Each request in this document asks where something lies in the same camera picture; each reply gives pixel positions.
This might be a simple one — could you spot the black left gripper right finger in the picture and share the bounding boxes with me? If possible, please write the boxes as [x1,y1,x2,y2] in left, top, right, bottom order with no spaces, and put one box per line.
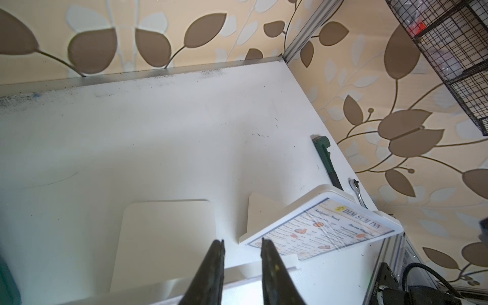
[261,238,306,305]

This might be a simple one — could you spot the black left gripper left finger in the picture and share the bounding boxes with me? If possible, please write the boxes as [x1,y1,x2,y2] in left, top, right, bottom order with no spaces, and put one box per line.
[179,240,225,305]

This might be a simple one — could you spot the white Dim Sum Inn menu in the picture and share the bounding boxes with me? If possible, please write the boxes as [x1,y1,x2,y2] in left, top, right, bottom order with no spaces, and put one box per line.
[241,198,402,261]

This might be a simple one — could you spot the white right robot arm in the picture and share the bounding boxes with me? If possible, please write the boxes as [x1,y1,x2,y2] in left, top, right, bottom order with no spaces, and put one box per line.
[369,263,472,305]

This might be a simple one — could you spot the green T-shaped tool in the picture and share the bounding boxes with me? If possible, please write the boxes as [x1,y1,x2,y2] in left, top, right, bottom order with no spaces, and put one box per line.
[312,135,343,190]

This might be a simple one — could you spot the green plastic tool case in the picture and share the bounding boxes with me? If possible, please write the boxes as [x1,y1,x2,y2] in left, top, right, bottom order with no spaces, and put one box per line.
[0,257,22,305]

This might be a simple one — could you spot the red object in basket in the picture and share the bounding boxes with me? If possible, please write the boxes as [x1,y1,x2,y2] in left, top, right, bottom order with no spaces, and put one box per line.
[409,22,426,37]

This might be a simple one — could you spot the black wire basket right wall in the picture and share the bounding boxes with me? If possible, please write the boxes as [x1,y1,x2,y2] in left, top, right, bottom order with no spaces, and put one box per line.
[387,0,487,135]

